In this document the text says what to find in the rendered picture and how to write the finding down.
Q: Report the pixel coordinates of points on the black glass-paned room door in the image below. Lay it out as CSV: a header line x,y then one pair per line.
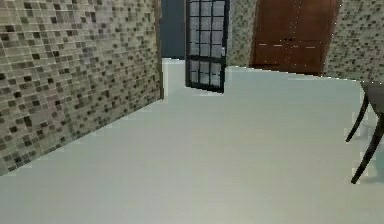
x,y
206,43

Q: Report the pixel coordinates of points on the brown wooden cupboard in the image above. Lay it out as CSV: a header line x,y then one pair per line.
x,y
290,36

